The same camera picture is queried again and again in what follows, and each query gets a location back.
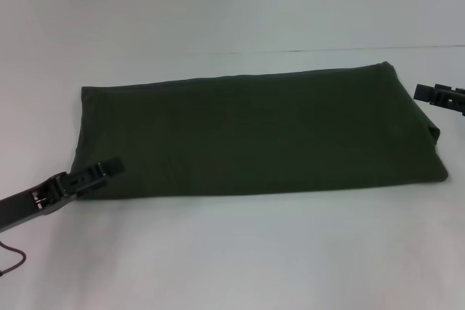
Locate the dark left wrist cable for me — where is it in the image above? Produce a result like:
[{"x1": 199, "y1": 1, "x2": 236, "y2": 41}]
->
[{"x1": 0, "y1": 239, "x2": 28, "y2": 278}]

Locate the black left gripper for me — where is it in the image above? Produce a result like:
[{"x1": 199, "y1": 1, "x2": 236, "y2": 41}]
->
[{"x1": 0, "y1": 156, "x2": 126, "y2": 233}]

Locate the dark green t-shirt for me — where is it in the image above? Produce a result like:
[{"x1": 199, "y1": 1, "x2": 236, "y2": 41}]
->
[{"x1": 70, "y1": 61, "x2": 449, "y2": 202}]

